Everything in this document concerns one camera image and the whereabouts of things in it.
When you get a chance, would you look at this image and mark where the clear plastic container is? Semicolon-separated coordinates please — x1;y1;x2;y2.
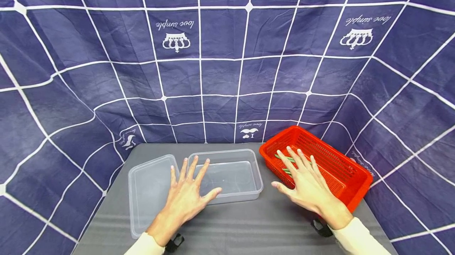
187;149;264;205

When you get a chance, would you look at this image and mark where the black wrist band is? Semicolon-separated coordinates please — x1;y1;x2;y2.
310;218;334;238
164;233;185;253

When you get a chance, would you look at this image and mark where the person's right forearm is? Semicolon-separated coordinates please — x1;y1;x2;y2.
318;195;391;255

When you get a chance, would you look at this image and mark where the person's left forearm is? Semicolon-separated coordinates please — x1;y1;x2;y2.
124;207;184;255

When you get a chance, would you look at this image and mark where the red plastic basket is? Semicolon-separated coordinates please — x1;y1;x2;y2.
259;125;374;213

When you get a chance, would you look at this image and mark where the person's left hand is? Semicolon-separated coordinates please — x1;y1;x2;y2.
164;155;223;225

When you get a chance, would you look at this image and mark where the person's right hand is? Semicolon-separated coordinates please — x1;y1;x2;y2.
271;146;336;215

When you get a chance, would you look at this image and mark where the translucent plastic lid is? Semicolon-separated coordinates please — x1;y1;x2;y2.
128;154;182;240

